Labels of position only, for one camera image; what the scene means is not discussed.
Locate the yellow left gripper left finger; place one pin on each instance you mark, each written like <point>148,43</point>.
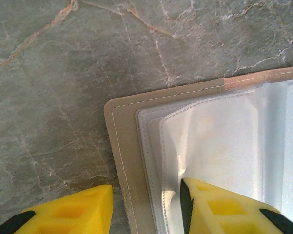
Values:
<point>70,214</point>

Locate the taupe leather card holder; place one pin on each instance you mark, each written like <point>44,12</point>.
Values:
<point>126,136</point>

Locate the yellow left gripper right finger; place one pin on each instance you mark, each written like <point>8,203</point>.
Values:
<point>221,214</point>

